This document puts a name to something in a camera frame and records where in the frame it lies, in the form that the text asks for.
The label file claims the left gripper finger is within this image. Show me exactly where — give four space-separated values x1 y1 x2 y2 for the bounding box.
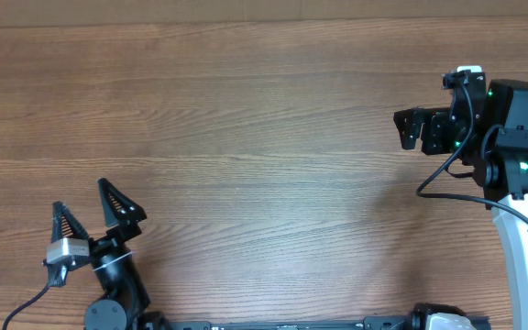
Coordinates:
50 202 89 243
97 178 147 228

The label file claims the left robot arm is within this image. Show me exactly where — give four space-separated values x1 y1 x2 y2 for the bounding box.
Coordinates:
44 178 150 330

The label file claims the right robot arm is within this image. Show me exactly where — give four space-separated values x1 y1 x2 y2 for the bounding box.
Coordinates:
393 66 528 329

